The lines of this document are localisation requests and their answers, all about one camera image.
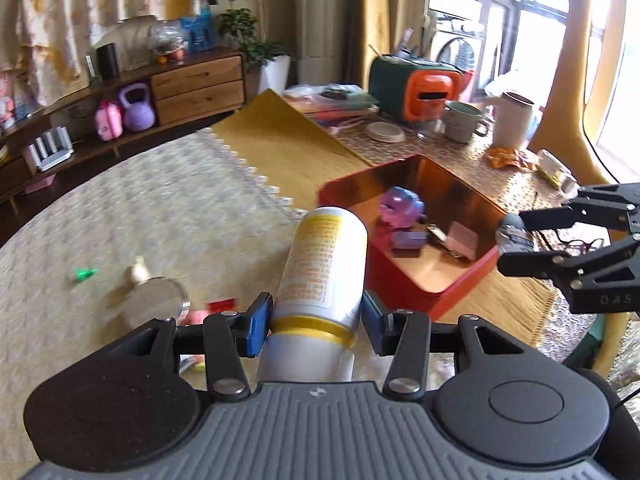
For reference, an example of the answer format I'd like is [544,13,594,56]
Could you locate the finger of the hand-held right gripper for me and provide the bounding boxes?
[499,234,640,281]
[520,183,640,233]

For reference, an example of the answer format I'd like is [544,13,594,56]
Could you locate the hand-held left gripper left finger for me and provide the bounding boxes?
[132,291,275,403]

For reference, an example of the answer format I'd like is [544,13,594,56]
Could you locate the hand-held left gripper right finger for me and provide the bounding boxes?
[362,290,531,403]

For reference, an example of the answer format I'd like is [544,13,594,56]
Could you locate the red tin box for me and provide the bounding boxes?
[318,155,511,322]

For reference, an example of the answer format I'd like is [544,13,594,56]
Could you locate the pink tube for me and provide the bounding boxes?
[179,309,213,373]

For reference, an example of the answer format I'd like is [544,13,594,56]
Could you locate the white bottle with yellow label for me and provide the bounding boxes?
[257,206,369,383]

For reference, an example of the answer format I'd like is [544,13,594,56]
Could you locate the purple plastic piece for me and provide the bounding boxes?
[390,231,429,252]

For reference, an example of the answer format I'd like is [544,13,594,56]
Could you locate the round silver mirror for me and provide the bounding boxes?
[120,276,192,329]

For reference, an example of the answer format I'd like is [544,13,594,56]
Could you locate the purple elephant toy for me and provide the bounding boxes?
[377,186,427,233]

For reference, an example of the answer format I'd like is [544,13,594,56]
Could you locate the white garlic bulb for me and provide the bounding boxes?
[125,256,151,286]

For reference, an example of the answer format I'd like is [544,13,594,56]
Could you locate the eyeglasses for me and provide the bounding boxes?
[552,237,608,261]

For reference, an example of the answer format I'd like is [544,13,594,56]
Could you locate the small clear bottle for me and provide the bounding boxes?
[535,149,581,192]

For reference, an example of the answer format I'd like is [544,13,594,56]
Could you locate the orange snack wrapper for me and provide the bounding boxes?
[486,146,536,170]

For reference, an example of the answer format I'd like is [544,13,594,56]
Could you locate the white thermos cup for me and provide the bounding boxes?
[492,91,536,151]

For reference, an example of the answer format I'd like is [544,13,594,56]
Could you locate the grey-green mug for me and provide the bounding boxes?
[444,101,490,143]

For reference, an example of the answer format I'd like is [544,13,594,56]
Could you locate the yellow dinosaur plush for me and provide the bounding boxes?
[527,0,633,378]

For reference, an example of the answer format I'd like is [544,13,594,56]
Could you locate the clear drinking glass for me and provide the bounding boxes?
[415,105,443,140]

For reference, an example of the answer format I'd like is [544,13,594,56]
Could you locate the green orange storage box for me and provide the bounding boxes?
[368,55,463,126]

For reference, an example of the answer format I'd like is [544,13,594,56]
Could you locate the yellow wood-pattern table mat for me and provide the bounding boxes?
[210,89,556,351]

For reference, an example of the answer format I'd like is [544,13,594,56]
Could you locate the washing machine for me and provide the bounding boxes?
[431,27,486,103]

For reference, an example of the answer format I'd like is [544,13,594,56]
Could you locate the round beige lid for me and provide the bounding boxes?
[365,121,407,143]

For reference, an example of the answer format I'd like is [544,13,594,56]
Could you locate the stack of books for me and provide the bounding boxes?
[282,85,381,128]

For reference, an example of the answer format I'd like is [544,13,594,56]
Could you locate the wooden cabinet drawer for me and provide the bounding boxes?
[155,80,246,126]
[150,55,244,100]

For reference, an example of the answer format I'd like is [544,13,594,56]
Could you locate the purple kettlebell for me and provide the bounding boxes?
[117,83,156,132]

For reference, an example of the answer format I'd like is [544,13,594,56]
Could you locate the pink toy suitcase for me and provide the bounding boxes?
[95,101,124,141]

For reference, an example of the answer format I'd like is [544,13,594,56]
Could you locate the yellow curtain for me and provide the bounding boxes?
[360,0,431,96]

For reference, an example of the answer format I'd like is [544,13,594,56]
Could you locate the white router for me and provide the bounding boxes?
[27,127,75,171]

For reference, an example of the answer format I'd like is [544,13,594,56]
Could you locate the wooden television cabinet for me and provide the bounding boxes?
[0,47,247,201]

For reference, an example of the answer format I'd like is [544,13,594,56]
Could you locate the plastic bag of fruit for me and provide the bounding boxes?
[147,20,188,64]

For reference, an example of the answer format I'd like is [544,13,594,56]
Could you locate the blue picture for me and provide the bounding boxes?
[180,12,215,53]

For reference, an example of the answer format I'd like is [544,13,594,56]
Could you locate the standing air conditioner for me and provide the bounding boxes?
[295,0,368,61]

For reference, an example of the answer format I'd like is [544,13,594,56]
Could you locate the black speaker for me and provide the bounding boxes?
[96,43,120,81]

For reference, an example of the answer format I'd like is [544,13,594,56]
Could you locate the tall potted plant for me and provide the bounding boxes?
[200,0,293,93]

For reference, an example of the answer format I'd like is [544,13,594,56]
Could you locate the white shell-shaped ornament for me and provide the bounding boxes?
[95,17,156,73]

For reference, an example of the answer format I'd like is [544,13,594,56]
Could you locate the pink doll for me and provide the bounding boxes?
[0,67,18,131]

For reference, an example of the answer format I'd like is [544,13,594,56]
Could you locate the floral cloth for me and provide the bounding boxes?
[15,0,203,106]

